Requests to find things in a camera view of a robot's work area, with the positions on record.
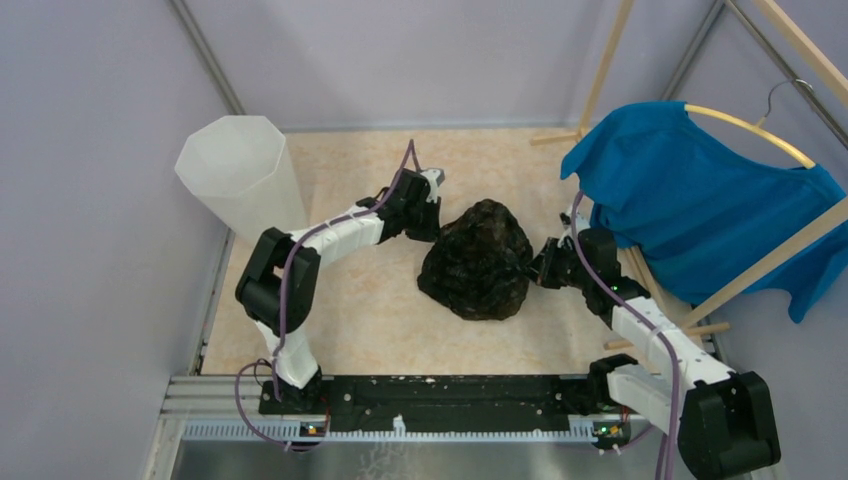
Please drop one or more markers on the wooden clothes rack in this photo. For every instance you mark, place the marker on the wooden clothes rack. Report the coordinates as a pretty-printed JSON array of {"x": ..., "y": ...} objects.
[{"x": 804, "y": 265}]

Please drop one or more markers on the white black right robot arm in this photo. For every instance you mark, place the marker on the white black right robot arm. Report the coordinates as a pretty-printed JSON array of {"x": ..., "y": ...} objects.
[{"x": 720, "y": 421}]

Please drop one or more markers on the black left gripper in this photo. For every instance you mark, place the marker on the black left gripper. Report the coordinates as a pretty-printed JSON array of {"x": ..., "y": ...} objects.
[{"x": 431, "y": 232}]

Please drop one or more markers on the wooden clothes hanger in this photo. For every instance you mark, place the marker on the wooden clothes hanger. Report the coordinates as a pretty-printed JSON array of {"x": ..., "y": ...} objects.
[{"x": 757, "y": 128}]

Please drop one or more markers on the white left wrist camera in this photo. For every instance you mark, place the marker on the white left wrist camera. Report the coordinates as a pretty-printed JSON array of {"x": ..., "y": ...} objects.
[{"x": 435, "y": 178}]

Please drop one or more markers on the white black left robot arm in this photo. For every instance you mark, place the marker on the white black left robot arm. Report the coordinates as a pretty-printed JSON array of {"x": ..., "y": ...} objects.
[{"x": 277, "y": 287}]

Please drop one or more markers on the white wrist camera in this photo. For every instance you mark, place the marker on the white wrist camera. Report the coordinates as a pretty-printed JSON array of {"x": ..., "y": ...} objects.
[
  {"x": 435, "y": 178},
  {"x": 566, "y": 219}
]

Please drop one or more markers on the white translucent trash bin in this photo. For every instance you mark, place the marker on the white translucent trash bin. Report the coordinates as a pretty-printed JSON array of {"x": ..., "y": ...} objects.
[{"x": 240, "y": 168}]

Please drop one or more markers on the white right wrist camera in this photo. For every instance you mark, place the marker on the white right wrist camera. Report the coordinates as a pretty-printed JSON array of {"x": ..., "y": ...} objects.
[{"x": 566, "y": 219}]

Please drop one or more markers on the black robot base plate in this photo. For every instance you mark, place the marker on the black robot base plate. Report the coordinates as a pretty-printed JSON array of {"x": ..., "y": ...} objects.
[{"x": 451, "y": 404}]

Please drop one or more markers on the white slotted cable duct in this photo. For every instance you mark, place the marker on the white slotted cable duct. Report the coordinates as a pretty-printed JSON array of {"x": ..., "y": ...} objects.
[{"x": 281, "y": 430}]

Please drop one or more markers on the black plastic trash bag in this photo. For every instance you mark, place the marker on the black plastic trash bag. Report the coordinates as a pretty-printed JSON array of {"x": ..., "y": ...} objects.
[{"x": 477, "y": 268}]

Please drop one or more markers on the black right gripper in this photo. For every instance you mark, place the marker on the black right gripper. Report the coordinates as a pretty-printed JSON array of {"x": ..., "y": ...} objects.
[{"x": 540, "y": 270}]

